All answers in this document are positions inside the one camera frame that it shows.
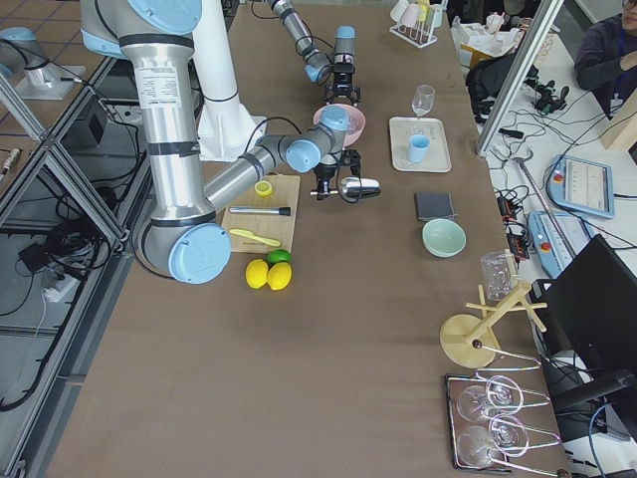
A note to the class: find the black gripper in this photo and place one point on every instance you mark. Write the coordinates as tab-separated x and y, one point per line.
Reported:
342	79
324	172

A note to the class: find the silver metal ice scoop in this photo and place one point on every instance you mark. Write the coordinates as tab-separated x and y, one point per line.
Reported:
353	189

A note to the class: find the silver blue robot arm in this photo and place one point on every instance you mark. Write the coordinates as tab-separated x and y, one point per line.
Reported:
182	237
318	64

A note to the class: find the light blue cup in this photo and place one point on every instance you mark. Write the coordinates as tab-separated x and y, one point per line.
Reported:
418	146

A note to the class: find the wooden cup tree stand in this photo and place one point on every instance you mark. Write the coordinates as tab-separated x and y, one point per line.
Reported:
469	341

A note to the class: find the pink bowl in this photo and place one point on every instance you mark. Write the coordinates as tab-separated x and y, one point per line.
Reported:
354	124

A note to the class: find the bamboo cutting board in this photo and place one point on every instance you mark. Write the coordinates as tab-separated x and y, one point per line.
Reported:
275	217

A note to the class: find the silver black muddler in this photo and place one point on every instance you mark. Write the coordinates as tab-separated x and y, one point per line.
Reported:
252	210

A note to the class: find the yellow half lemon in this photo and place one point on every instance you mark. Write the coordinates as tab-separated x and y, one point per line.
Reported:
264	188

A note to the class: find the cream serving tray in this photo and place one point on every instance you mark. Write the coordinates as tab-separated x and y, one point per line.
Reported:
437	158

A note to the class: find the clear wine glass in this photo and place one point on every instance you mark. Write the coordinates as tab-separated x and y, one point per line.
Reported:
423	100

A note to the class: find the green lime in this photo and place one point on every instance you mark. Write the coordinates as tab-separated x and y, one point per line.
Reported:
279	256

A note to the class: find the yellow plastic knife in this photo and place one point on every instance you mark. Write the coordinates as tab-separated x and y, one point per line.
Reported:
252	236

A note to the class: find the dark grey folded cloth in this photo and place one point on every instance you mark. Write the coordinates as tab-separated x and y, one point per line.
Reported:
433	205

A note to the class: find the yellow lemon beside lime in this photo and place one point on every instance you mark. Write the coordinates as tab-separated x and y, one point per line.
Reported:
279	276

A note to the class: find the yellow lemon near edge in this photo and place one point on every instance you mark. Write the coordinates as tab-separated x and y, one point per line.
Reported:
256	273

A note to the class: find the mint green bowl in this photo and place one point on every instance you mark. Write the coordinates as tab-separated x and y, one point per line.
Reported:
443	238

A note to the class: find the clear glass mug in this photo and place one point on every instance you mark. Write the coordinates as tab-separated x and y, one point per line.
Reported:
498	271

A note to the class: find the teach pendant tablet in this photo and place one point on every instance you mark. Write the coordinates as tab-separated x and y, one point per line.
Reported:
582	185

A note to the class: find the seated person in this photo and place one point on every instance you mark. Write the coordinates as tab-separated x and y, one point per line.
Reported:
605	63

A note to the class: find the black monitor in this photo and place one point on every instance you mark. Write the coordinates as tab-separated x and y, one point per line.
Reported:
594	303

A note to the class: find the white wire cup rack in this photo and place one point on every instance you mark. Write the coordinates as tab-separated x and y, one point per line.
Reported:
416	21

